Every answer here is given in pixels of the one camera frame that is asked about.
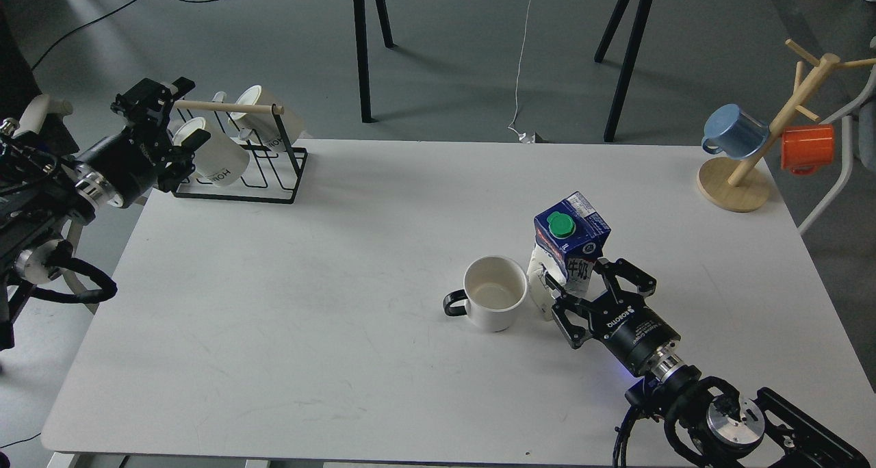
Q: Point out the white grey chair left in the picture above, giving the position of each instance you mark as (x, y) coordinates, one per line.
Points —
(42, 217)

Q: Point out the orange mug on tree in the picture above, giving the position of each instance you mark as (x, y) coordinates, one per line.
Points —
(805, 149)

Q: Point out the black wire mug rack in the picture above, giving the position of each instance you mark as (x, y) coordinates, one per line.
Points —
(271, 177)

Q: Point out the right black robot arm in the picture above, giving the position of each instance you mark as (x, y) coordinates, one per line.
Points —
(705, 420)

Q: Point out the white smiley mug black handle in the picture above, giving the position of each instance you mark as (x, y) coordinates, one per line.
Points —
(494, 289)

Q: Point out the wooden mug tree stand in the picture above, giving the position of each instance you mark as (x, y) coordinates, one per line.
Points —
(736, 185)

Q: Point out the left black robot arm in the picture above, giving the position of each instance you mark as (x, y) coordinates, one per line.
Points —
(41, 192)

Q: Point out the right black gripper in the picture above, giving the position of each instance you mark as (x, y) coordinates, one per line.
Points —
(621, 320)

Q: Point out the white mug rear on rack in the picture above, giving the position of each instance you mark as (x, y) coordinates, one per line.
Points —
(264, 125)

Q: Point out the white mug on rack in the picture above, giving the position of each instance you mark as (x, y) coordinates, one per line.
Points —
(220, 161)
(264, 125)

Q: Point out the white mug front on rack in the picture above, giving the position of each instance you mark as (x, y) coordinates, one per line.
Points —
(220, 161)

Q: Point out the blue white milk carton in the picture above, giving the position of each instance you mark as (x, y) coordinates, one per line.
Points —
(569, 239)

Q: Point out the blue mug on tree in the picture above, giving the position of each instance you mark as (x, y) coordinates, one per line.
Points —
(734, 132)

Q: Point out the black table legs right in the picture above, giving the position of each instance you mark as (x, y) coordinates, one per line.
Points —
(629, 57)

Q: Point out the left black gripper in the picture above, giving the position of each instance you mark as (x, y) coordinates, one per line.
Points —
(120, 168)

